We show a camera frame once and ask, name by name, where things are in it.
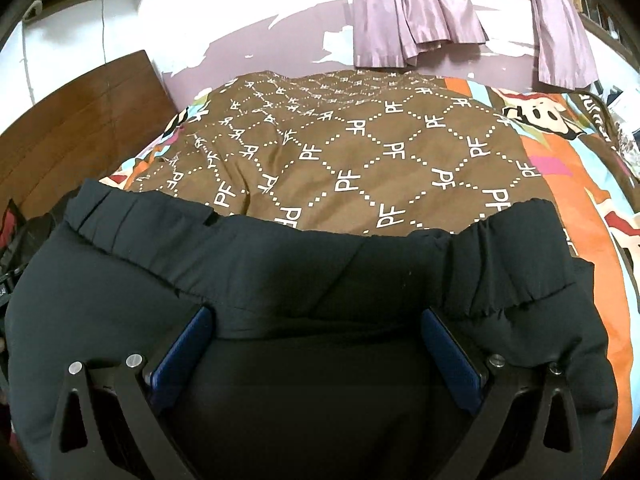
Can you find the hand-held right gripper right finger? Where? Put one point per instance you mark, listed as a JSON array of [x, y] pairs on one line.
[[450, 360]]

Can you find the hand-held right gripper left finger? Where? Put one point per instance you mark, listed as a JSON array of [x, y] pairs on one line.
[[180, 355]]

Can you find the black pants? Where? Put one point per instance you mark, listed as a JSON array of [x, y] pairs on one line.
[[310, 280]]

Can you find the pile of dark clothes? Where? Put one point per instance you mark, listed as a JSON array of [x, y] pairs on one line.
[[22, 250]]

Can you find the colourful cartoon bedsheet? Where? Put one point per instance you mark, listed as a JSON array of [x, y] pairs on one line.
[[575, 200]]

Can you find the brown patterned blanket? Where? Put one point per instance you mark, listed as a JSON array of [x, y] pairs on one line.
[[350, 145]]

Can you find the wooden headboard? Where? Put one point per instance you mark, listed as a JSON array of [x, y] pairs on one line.
[[75, 125]]

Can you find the narrow purple curtain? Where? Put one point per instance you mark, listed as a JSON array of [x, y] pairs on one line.
[[557, 30]]

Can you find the wide purple curtain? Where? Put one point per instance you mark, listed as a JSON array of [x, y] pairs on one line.
[[410, 10]]

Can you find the wooden wall niche frame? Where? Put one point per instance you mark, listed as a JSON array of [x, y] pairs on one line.
[[65, 0]]

